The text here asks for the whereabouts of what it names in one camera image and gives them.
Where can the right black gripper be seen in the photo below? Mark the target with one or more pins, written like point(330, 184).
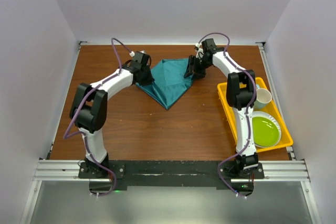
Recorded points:
point(192, 65)

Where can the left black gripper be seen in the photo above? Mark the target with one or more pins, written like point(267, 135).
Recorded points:
point(149, 80)

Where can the teal cloth napkin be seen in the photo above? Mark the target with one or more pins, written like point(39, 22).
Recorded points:
point(169, 82)

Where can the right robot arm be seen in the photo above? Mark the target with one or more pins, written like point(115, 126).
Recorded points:
point(240, 96)

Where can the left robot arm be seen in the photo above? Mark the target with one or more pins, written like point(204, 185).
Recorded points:
point(88, 112)

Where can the white mug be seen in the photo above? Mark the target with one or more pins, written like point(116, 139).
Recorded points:
point(263, 98)

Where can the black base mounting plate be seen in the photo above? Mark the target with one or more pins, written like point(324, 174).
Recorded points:
point(169, 174)

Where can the green plate white rim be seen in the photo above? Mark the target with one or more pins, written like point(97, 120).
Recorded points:
point(266, 129)

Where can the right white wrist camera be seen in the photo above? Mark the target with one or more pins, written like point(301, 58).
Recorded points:
point(199, 51)

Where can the aluminium frame rail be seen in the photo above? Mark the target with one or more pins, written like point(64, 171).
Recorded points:
point(274, 171)

